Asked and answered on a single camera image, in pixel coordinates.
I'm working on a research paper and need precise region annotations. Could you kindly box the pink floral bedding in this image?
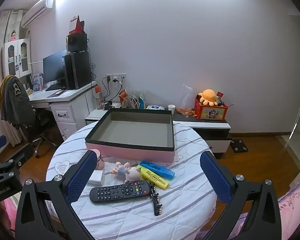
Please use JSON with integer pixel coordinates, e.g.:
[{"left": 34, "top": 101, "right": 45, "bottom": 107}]
[{"left": 225, "top": 179, "right": 300, "bottom": 240}]

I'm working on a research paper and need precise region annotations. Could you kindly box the wet wipes pack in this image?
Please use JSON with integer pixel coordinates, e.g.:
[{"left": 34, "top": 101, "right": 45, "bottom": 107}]
[{"left": 146, "top": 105, "right": 165, "bottom": 110}]

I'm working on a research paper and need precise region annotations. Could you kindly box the orange snack bag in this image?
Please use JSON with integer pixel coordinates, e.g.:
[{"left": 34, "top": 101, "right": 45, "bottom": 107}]
[{"left": 119, "top": 89, "right": 128, "bottom": 108}]

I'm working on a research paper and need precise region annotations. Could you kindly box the white paper cup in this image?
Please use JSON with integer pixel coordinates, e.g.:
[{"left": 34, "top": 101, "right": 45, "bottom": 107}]
[{"left": 168, "top": 104, "right": 175, "bottom": 115}]

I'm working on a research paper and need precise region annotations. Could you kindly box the black speaker on tower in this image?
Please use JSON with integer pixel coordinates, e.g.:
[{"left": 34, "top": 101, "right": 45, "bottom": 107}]
[{"left": 66, "top": 33, "right": 88, "bottom": 53}]

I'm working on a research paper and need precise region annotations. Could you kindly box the black computer tower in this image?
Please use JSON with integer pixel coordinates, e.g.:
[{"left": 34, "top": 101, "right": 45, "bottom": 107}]
[{"left": 63, "top": 51, "right": 92, "bottom": 90}]

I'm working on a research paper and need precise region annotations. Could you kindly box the black computer monitor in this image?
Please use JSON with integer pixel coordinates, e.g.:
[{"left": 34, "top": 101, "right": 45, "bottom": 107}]
[{"left": 43, "top": 50, "right": 66, "bottom": 91}]

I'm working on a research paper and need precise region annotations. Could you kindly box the white power adapter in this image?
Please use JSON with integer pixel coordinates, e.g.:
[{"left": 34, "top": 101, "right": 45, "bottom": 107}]
[{"left": 88, "top": 170, "right": 104, "bottom": 186}]

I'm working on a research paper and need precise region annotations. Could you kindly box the orange capped bottle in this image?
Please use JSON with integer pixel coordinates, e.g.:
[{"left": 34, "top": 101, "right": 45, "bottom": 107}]
[{"left": 95, "top": 85, "right": 104, "bottom": 109}]

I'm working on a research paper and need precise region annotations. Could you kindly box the blue white snack bag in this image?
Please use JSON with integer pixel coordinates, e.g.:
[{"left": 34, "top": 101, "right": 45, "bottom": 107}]
[{"left": 138, "top": 91, "right": 146, "bottom": 109}]

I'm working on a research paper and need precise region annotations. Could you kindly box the white striped tablecloth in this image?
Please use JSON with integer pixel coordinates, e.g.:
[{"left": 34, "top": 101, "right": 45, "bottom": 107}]
[{"left": 45, "top": 121, "right": 218, "bottom": 240}]

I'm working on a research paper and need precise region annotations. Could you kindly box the red cartoon storage box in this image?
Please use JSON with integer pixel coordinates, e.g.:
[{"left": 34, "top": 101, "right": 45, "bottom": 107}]
[{"left": 194, "top": 96, "right": 229, "bottom": 121}]

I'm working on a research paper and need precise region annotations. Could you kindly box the black office chair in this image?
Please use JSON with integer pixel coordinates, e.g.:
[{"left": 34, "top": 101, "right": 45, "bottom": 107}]
[{"left": 15, "top": 108, "right": 58, "bottom": 158}]

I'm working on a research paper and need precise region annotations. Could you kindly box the wall power socket strip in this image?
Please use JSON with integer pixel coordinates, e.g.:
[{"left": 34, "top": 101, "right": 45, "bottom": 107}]
[{"left": 106, "top": 73, "right": 127, "bottom": 82}]

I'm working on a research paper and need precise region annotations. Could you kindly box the blue highlighter marker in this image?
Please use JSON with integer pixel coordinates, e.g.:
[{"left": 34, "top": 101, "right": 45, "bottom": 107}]
[{"left": 140, "top": 160, "right": 175, "bottom": 179}]

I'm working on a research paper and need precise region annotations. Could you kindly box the clear plastic bag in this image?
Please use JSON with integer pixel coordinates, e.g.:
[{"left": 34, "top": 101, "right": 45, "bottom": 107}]
[{"left": 180, "top": 84, "right": 197, "bottom": 109}]

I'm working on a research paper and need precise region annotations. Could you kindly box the white desk with drawers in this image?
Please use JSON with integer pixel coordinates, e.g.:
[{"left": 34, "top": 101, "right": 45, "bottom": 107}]
[{"left": 29, "top": 81, "right": 97, "bottom": 140}]

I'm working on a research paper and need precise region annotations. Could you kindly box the white glass door cabinet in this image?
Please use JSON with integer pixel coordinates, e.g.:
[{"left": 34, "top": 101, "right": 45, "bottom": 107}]
[{"left": 2, "top": 38, "right": 32, "bottom": 78}]

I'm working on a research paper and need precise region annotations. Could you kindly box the pink pig figurine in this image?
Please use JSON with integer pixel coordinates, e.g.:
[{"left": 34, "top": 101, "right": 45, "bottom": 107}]
[{"left": 110, "top": 161, "right": 141, "bottom": 183}]

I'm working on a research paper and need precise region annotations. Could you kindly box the orange octopus plush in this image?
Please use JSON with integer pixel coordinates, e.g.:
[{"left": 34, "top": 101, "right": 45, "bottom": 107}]
[{"left": 198, "top": 89, "right": 218, "bottom": 106}]

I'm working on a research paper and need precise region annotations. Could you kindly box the white air conditioner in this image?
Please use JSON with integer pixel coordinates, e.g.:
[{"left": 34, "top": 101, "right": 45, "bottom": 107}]
[{"left": 21, "top": 0, "right": 55, "bottom": 29}]

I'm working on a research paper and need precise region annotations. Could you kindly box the black remote control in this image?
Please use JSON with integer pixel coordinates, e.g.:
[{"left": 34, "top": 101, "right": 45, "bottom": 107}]
[{"left": 89, "top": 180, "right": 151, "bottom": 203}]

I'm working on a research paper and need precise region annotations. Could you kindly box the dark jacket on chair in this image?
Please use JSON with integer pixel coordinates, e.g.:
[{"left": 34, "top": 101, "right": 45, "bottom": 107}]
[{"left": 0, "top": 75, "right": 36, "bottom": 126}]

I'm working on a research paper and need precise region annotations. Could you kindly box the yellow highlighter marker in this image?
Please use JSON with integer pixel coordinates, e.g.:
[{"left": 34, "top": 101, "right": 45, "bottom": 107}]
[{"left": 138, "top": 165, "right": 169, "bottom": 190}]

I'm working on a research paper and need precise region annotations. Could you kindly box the pink and black tray box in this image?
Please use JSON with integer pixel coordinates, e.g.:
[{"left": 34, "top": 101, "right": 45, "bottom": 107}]
[{"left": 85, "top": 108, "right": 175, "bottom": 163}]

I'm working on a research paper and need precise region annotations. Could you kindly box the black bathroom scale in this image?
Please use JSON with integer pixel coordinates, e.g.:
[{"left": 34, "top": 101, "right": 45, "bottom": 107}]
[{"left": 230, "top": 139, "right": 248, "bottom": 153}]

